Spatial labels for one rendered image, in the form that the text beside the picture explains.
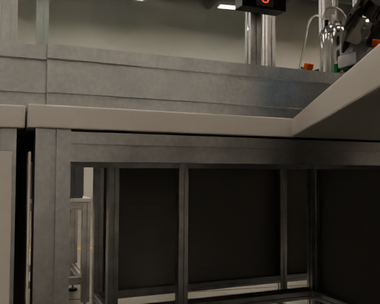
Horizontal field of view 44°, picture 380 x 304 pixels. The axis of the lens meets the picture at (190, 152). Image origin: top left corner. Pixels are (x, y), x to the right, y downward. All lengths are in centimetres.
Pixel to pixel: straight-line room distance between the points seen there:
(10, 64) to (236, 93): 36
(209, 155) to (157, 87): 14
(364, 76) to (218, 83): 46
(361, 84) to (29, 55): 51
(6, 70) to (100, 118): 17
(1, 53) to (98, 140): 19
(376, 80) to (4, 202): 48
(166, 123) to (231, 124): 10
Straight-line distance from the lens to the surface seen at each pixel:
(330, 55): 218
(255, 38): 124
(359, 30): 117
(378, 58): 33
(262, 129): 74
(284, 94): 86
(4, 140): 66
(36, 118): 64
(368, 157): 88
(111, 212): 209
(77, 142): 65
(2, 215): 66
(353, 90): 39
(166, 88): 77
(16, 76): 74
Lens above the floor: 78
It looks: 2 degrees up
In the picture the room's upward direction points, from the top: straight up
